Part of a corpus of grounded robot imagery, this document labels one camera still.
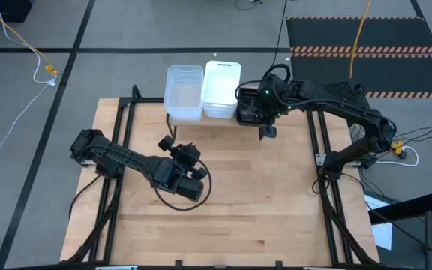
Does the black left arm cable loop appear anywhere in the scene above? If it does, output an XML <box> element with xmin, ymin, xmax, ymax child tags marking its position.
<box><xmin>151</xmin><ymin>157</ymin><xmax>213</xmax><ymax>213</ymax></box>

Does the black slotted plastic basket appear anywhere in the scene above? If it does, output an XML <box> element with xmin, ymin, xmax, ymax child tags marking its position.
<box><xmin>235</xmin><ymin>81</ymin><xmax>269</xmax><ymax>127</ymax></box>

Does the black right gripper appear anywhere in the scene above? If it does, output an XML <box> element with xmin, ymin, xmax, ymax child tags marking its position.
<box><xmin>258</xmin><ymin>73</ymin><xmax>290</xmax><ymax>141</ymax></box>

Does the yellow hanging cable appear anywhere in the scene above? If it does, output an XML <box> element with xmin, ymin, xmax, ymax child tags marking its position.
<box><xmin>349</xmin><ymin>0</ymin><xmax>373</xmax><ymax>79</ymax></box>

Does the white paper sheet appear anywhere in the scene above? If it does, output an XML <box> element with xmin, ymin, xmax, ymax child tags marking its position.
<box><xmin>363</xmin><ymin>193</ymin><xmax>394</xmax><ymax>251</ymax></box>

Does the yellow power connector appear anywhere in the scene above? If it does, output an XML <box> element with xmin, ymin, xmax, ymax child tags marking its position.
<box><xmin>391</xmin><ymin>139</ymin><xmax>409</xmax><ymax>157</ymax></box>

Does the short white power cable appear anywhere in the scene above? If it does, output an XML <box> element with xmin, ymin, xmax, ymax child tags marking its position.
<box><xmin>375</xmin><ymin>145</ymin><xmax>420</xmax><ymax>168</ymax></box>

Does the black right gripper cable loop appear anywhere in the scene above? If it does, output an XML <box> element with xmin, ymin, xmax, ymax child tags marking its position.
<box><xmin>262</xmin><ymin>62</ymin><xmax>293</xmax><ymax>84</ymax></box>

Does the yellow cable with plug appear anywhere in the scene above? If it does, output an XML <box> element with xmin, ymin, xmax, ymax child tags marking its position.
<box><xmin>0</xmin><ymin>0</ymin><xmax>59</xmax><ymax>75</ymax></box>

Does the looped black floor cable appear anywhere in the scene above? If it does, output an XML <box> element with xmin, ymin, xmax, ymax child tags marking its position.
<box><xmin>234</xmin><ymin>0</ymin><xmax>264</xmax><ymax>12</ymax></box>

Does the long white cable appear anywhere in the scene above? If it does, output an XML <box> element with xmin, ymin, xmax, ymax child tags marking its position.
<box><xmin>0</xmin><ymin>0</ymin><xmax>58</xmax><ymax>164</ymax></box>

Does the black case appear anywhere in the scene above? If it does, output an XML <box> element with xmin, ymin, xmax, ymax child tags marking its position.
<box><xmin>0</xmin><ymin>0</ymin><xmax>33</xmax><ymax>23</ymax></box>

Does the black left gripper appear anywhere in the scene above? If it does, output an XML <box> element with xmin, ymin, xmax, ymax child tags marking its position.
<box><xmin>157</xmin><ymin>134</ymin><xmax>209</xmax><ymax>182</ymax></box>

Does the thin black cable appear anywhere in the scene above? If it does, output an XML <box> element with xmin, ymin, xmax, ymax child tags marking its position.
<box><xmin>271</xmin><ymin>0</ymin><xmax>290</xmax><ymax>68</ymax></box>

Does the clear plastic basket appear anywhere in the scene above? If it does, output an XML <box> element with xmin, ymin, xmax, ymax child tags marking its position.
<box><xmin>165</xmin><ymin>108</ymin><xmax>203</xmax><ymax>124</ymax></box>
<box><xmin>164</xmin><ymin>64</ymin><xmax>205</xmax><ymax>113</ymax></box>

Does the black aluminium table frame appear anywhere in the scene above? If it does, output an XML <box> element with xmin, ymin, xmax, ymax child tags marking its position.
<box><xmin>60</xmin><ymin>84</ymin><xmax>380</xmax><ymax>270</ymax></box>

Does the black hazard-striped floor mat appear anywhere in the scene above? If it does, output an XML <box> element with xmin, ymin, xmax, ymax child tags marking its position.
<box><xmin>289</xmin><ymin>52</ymin><xmax>432</xmax><ymax>101</ymax></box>
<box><xmin>285</xmin><ymin>15</ymin><xmax>432</xmax><ymax>54</ymax></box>

